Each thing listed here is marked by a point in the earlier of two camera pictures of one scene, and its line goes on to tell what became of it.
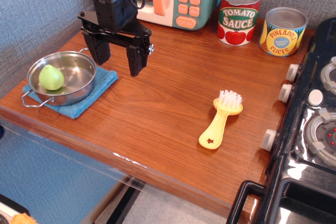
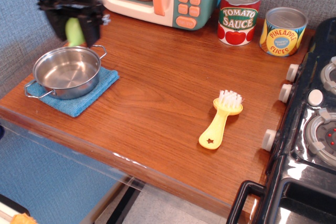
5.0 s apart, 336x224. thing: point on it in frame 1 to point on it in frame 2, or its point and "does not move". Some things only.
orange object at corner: (23, 219) does not move
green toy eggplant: (50, 78) to (74, 32)
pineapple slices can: (282, 31) does not move
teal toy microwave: (187, 0) does not move
